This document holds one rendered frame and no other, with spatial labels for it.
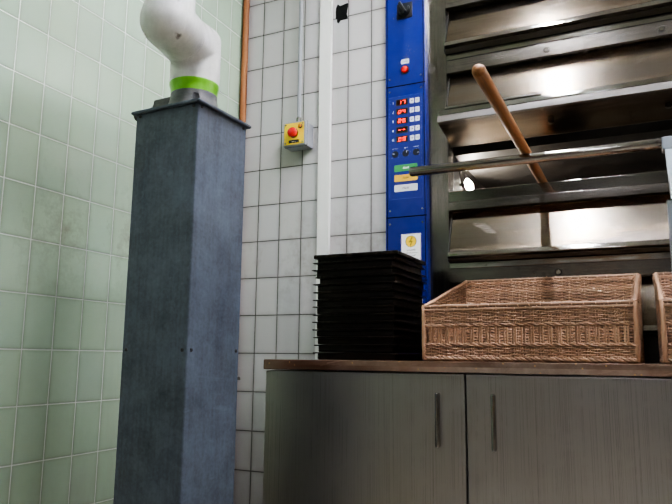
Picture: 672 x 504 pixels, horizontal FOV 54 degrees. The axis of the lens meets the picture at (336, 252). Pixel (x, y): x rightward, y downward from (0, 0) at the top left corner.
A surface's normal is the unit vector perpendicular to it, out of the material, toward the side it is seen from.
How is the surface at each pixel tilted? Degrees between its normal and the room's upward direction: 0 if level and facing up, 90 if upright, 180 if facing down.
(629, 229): 70
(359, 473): 90
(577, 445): 90
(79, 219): 90
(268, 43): 90
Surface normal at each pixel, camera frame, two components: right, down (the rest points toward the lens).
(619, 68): -0.40, -0.48
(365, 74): -0.43, -0.15
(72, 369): 0.90, -0.06
